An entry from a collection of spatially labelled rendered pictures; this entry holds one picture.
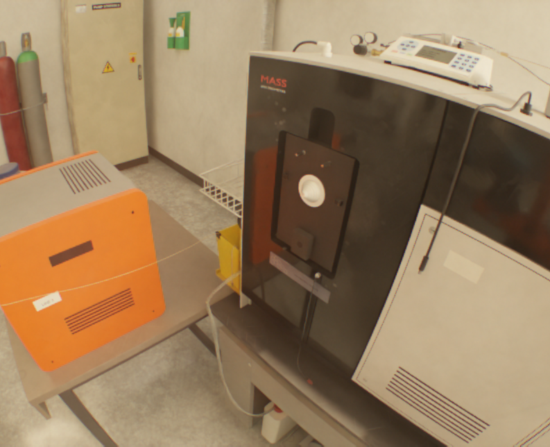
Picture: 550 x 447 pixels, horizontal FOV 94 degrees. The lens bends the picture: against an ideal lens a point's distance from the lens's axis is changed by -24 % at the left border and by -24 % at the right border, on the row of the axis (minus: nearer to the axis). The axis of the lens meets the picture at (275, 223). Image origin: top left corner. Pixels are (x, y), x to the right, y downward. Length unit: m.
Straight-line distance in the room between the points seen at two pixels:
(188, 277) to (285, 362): 0.46
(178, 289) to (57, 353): 0.45
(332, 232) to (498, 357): 0.38
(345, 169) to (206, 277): 0.72
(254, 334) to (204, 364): 0.86
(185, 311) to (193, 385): 0.73
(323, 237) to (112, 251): 0.49
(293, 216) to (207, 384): 1.19
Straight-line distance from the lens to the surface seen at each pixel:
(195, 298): 1.08
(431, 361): 0.65
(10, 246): 0.76
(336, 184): 0.59
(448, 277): 0.54
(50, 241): 0.77
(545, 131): 0.45
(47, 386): 1.01
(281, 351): 0.92
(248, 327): 0.96
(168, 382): 1.74
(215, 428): 1.60
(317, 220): 0.64
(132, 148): 3.80
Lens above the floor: 1.48
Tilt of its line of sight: 33 degrees down
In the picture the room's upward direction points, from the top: 5 degrees clockwise
